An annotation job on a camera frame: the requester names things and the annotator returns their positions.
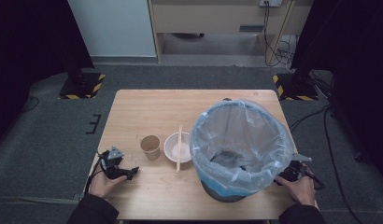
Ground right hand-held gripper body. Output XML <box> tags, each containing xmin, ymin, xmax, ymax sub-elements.
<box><xmin>274</xmin><ymin>151</ymin><xmax>313</xmax><ymax>184</ymax></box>

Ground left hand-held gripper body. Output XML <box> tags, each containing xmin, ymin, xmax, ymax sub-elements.
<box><xmin>100</xmin><ymin>145</ymin><xmax>129</xmax><ymax>180</ymax></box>

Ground brown paper cup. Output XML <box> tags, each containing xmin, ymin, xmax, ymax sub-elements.
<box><xmin>139</xmin><ymin>134</ymin><xmax>162</xmax><ymax>161</ymax></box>

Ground white disposable bowl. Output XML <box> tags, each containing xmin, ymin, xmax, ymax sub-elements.
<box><xmin>163</xmin><ymin>131</ymin><xmax>193</xmax><ymax>164</ymax></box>

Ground trash bin with plastic liner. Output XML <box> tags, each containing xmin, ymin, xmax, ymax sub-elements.
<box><xmin>189</xmin><ymin>98</ymin><xmax>295</xmax><ymax>198</ymax></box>

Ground dark grey trash bin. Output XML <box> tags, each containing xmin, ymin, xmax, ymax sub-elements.
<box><xmin>200</xmin><ymin>97</ymin><xmax>257</xmax><ymax>203</ymax></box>

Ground person's right hand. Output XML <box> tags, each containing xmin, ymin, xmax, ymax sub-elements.
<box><xmin>275</xmin><ymin>175</ymin><xmax>318</xmax><ymax>207</ymax></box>

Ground person's left hand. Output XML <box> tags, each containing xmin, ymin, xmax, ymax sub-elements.
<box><xmin>88</xmin><ymin>168</ymin><xmax>129</xmax><ymax>200</ymax></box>

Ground grey floor tape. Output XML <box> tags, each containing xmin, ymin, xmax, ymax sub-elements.
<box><xmin>71</xmin><ymin>191</ymin><xmax>88</xmax><ymax>202</ymax></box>

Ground black striped stand base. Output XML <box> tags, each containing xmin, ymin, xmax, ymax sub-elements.
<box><xmin>57</xmin><ymin>71</ymin><xmax>106</xmax><ymax>101</ymax></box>
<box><xmin>271</xmin><ymin>72</ymin><xmax>320</xmax><ymax>102</ymax></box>

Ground black curtain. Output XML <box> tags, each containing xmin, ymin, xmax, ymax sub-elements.
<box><xmin>290</xmin><ymin>0</ymin><xmax>383</xmax><ymax>186</ymax></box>
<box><xmin>0</xmin><ymin>0</ymin><xmax>96</xmax><ymax>148</ymax></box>

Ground white panel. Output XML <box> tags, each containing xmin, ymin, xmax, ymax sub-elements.
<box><xmin>66</xmin><ymin>0</ymin><xmax>158</xmax><ymax>59</ymax></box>

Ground left hand-held gripper cable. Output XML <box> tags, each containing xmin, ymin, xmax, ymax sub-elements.
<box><xmin>84</xmin><ymin>149</ymin><xmax>109</xmax><ymax>194</ymax></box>

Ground hand-held gripper cable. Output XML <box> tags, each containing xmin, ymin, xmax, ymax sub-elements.
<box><xmin>84</xmin><ymin>149</ymin><xmax>109</xmax><ymax>194</ymax></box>
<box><xmin>303</xmin><ymin>164</ymin><xmax>327</xmax><ymax>191</ymax></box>

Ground right hand-held gripper cable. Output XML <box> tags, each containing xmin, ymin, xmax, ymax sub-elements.
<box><xmin>303</xmin><ymin>164</ymin><xmax>327</xmax><ymax>191</ymax></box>

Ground black floor cable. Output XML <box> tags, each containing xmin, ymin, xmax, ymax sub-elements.
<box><xmin>322</xmin><ymin>106</ymin><xmax>365</xmax><ymax>224</ymax></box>
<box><xmin>288</xmin><ymin>105</ymin><xmax>333</xmax><ymax>133</ymax></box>
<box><xmin>19</xmin><ymin>95</ymin><xmax>41</xmax><ymax>114</ymax></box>

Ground white cable bundle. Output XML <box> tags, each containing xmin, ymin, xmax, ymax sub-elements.
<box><xmin>277</xmin><ymin>35</ymin><xmax>299</xmax><ymax>73</ymax></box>

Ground black hanging cable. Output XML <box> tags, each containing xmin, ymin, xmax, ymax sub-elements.
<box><xmin>262</xmin><ymin>1</ymin><xmax>289</xmax><ymax>68</ymax></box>

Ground wall power outlet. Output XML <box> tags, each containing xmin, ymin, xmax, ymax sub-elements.
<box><xmin>258</xmin><ymin>0</ymin><xmax>283</xmax><ymax>8</ymax></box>

